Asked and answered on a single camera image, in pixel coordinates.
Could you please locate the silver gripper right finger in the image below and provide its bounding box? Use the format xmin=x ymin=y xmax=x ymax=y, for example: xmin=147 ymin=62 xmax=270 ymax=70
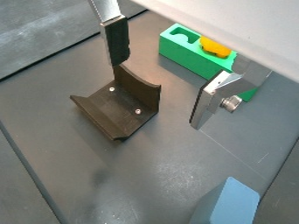
xmin=190 ymin=55 xmax=272 ymax=130

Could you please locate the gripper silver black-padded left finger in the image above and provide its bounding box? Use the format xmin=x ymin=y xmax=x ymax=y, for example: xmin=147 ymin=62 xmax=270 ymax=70
xmin=88 ymin=0 xmax=130 ymax=67

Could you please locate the blue rectangular block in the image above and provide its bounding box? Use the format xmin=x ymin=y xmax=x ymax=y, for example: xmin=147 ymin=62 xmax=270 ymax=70
xmin=190 ymin=177 xmax=259 ymax=224

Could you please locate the green shape sorter board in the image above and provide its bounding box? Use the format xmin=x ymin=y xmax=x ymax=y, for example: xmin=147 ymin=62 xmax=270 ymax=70
xmin=158 ymin=23 xmax=259 ymax=102

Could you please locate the yellow round peg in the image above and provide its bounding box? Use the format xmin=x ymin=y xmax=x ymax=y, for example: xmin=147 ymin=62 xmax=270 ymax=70
xmin=200 ymin=36 xmax=231 ymax=58

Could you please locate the black curved holder stand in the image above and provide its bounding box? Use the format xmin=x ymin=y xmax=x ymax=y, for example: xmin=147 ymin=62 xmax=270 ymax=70
xmin=70 ymin=65 xmax=162 ymax=140

